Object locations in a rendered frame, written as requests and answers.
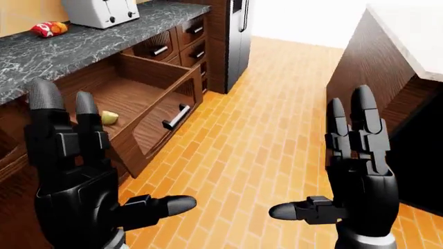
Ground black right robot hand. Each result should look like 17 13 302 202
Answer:
269 84 399 238

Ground silver drawer handle black ends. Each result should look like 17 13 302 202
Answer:
161 103 192 131

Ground open brown wooden drawer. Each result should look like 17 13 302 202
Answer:
53 53 204 179

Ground wooden kitchen island white top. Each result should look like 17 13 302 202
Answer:
325 3 443 216

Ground dark steel refrigerator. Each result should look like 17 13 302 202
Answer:
224 0 253 95

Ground green yellow fruit piece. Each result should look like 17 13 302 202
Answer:
101 110 120 127

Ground closed wooden drawer wide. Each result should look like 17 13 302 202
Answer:
132 30 179 63

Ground closed wooden drawer narrow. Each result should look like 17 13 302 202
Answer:
176 17 207 47
179 38 208 66

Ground brown wooden base cabinet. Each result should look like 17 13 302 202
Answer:
0 0 229 249

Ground white toaster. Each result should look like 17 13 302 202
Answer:
61 0 141 30

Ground dark marble countertop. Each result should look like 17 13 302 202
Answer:
0 2 213 106

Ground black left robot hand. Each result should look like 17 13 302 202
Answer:
23 77 197 248

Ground red orange snack bag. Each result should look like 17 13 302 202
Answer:
29 21 69 39

